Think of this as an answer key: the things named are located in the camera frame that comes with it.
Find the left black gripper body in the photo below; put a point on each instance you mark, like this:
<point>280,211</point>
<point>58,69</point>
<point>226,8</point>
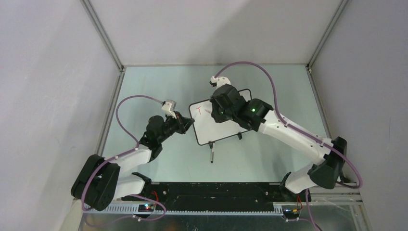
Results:
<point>173,125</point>

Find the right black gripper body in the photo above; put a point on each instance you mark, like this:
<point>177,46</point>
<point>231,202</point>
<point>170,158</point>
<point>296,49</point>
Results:
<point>222,116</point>

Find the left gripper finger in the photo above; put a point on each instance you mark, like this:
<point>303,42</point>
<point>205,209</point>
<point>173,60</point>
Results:
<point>185,126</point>
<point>185,120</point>

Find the white board black frame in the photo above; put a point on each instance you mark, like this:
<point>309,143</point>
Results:
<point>206,129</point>

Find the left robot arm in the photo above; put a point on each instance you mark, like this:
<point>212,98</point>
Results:
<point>101,180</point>

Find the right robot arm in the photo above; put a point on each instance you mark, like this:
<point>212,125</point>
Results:
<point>324,154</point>

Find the black whiteboard marker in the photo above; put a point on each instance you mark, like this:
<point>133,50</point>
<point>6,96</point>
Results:
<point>212,146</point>

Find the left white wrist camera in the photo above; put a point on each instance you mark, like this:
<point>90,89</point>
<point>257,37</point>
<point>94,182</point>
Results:
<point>168,107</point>

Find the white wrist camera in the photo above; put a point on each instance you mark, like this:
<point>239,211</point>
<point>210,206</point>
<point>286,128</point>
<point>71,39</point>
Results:
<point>168,107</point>
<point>217,82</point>

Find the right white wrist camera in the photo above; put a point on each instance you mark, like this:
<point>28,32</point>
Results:
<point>217,82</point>

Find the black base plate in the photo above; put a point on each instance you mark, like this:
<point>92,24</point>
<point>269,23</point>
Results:
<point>220,196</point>

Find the aluminium frame rail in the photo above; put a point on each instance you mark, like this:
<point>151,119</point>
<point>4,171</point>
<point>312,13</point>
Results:
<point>98,25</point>

